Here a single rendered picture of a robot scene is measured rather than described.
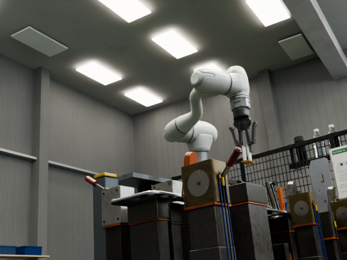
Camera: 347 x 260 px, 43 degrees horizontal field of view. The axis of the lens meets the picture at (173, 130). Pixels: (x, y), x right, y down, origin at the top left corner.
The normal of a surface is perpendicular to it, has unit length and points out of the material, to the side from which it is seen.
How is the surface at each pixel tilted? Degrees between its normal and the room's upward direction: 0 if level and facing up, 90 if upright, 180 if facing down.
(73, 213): 90
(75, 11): 180
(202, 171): 90
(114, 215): 90
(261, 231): 90
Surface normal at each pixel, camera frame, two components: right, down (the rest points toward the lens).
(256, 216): 0.76, -0.27
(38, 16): 0.07, 0.94
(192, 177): -0.65, -0.21
